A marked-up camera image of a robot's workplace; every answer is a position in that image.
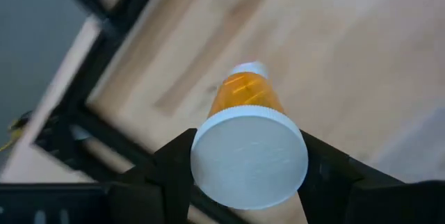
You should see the yellow extension cable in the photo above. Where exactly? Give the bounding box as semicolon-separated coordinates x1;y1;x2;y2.
0;111;33;152

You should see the large orange pill bottle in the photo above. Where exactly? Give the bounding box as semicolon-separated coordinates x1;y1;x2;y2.
190;61;309;211

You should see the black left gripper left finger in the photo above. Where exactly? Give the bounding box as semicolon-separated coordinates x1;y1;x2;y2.
114;128;198;224

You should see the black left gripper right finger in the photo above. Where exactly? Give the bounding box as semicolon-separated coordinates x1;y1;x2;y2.
298;130;404;224

